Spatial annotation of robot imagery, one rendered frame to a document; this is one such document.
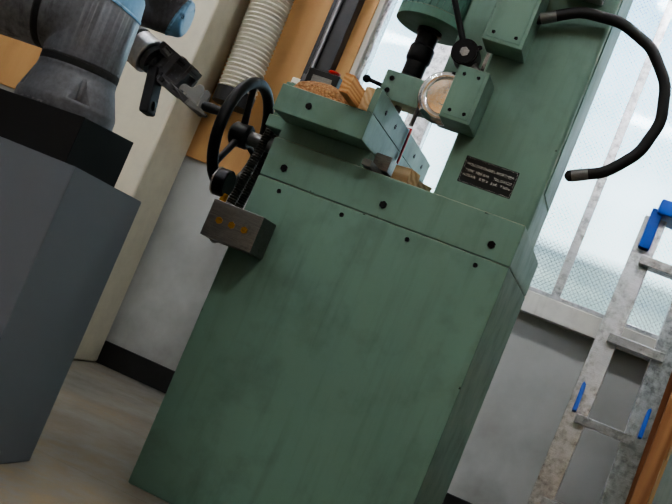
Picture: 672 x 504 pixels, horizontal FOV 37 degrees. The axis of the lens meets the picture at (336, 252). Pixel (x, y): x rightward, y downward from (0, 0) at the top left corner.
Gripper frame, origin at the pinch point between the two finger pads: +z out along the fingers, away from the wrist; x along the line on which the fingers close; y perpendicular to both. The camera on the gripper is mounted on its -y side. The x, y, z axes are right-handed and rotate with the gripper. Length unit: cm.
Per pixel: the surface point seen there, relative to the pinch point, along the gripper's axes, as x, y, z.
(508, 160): 1, 37, 62
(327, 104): -17.3, 19.7, 29.9
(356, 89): -22.1, 25.4, 34.6
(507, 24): -8, 58, 44
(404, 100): 8.1, 33.8, 32.3
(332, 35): 133, 52, -54
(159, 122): 109, -15, -70
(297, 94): -17.3, 17.2, 23.3
